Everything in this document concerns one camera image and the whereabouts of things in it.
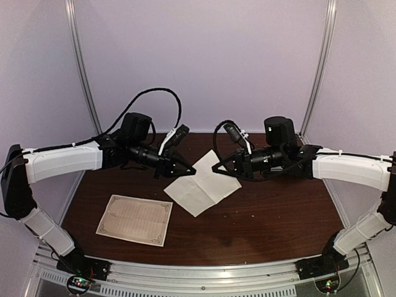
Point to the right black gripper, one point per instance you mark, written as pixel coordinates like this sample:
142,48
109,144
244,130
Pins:
247,171

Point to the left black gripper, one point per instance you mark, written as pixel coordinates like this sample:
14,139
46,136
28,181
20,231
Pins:
166,164

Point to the beige letter paper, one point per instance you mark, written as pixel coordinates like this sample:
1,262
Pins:
136,220
199,192

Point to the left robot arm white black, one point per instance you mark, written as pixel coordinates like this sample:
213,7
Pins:
26,167

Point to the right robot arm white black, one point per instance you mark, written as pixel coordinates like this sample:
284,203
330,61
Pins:
283,155

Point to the right circuit board with leds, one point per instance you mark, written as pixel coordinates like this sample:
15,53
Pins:
327,285

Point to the circuit board with leds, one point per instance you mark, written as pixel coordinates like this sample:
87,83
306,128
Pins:
78,285
327,285

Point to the left circuit board with leds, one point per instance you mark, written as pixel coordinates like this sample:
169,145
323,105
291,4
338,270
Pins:
78,285

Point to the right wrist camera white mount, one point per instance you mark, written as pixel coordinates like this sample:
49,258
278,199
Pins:
238,136

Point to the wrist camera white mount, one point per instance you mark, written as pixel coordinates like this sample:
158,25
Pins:
173,138
238,136

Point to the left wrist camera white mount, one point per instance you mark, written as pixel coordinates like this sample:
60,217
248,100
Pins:
173,138

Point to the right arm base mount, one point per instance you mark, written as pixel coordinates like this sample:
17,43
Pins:
319,266

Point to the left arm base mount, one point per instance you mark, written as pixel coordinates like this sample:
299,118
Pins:
93,269

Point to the right aluminium frame post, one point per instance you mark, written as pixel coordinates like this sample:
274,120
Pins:
327,37

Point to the aluminium frame post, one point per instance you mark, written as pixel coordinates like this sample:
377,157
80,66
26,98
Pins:
81,69
327,37

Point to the front aluminium rail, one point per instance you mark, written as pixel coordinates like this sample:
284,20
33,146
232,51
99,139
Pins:
132,279

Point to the left aluminium frame post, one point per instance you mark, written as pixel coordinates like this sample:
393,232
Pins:
81,69

